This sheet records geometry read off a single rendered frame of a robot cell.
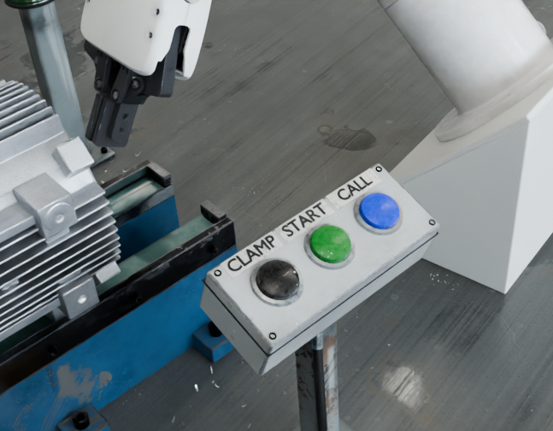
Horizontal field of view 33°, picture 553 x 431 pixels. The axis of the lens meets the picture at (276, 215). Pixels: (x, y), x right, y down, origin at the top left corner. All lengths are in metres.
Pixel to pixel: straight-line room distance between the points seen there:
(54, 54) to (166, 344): 0.40
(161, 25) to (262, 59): 0.70
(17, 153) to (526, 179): 0.47
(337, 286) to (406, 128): 0.60
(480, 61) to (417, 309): 0.26
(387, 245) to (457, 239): 0.32
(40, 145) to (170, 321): 0.24
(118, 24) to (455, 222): 0.43
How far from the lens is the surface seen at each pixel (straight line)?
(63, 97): 1.17
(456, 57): 0.97
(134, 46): 0.71
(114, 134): 0.75
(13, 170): 0.75
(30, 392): 0.85
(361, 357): 0.93
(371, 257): 0.66
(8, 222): 0.72
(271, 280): 0.62
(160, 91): 0.70
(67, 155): 0.74
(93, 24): 0.75
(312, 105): 1.27
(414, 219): 0.69
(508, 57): 0.97
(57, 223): 0.72
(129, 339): 0.89
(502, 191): 0.92
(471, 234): 0.97
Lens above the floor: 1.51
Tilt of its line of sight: 41 degrees down
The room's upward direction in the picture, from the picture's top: 5 degrees counter-clockwise
